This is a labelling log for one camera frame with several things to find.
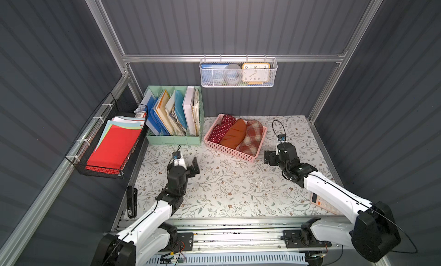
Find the red paper stack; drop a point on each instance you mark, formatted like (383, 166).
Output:
(115, 145)

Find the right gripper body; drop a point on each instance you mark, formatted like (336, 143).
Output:
(274, 157)

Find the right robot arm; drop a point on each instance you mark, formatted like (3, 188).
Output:
(371, 229)

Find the red plaid skirt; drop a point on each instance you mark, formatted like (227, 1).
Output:
(253, 138)

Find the yellow alarm clock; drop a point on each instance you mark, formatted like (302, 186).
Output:
(256, 72)

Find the blue box in basket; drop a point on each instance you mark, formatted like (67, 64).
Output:
(212, 74)

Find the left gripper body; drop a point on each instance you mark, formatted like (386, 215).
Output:
(188, 171)

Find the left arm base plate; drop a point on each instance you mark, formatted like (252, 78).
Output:
(162, 241)

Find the black stapler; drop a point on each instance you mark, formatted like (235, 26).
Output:
(131, 197)

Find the white wire wall basket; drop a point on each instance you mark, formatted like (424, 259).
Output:
(239, 61)

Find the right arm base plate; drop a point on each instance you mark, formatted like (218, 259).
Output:
(295, 239)

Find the red polka dot skirt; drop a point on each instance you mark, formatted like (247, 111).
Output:
(220, 130)

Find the black wire wall basket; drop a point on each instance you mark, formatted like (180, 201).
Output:
(112, 109)

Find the white binder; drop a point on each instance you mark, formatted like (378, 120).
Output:
(188, 103)

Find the grey tape roll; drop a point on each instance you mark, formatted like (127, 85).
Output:
(233, 74)

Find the rust brown skirt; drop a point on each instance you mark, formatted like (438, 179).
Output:
(235, 135)

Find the floral table mat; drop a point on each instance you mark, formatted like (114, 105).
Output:
(230, 187)

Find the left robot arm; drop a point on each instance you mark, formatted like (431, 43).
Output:
(151, 233)

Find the blue folder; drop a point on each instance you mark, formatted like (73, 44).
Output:
(153, 121)

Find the green file organizer box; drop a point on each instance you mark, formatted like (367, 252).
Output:
(169, 108)

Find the white calculator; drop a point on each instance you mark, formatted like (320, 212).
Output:
(320, 202)

